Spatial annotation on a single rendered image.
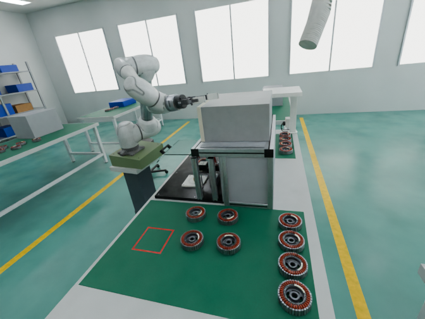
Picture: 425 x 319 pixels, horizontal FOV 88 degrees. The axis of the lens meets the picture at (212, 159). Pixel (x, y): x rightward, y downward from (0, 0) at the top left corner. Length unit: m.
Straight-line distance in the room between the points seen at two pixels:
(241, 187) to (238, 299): 0.57
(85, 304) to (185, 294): 0.39
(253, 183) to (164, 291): 0.67
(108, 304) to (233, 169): 0.80
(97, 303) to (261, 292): 0.63
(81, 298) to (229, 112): 1.06
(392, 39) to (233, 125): 5.43
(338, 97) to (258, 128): 5.11
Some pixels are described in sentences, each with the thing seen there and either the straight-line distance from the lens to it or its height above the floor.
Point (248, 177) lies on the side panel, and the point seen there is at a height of 0.94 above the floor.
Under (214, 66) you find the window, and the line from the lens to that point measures 6.20.
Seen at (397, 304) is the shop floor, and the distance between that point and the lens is 2.07.
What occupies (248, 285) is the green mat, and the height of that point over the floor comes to 0.75.
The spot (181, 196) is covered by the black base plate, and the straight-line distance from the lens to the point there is 1.46.
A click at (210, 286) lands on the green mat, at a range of 1.00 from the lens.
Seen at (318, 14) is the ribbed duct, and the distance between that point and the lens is 2.41.
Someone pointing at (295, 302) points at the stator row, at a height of 0.76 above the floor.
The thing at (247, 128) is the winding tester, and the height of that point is 1.19.
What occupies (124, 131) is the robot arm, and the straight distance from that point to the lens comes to 2.04.
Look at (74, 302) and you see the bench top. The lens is 1.16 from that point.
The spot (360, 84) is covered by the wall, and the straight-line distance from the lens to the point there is 6.31.
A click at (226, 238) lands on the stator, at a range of 1.12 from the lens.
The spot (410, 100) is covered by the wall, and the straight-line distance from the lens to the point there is 6.75.
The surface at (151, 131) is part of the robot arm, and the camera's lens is 2.12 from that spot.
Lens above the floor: 1.56
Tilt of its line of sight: 25 degrees down
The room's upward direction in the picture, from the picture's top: 7 degrees counter-clockwise
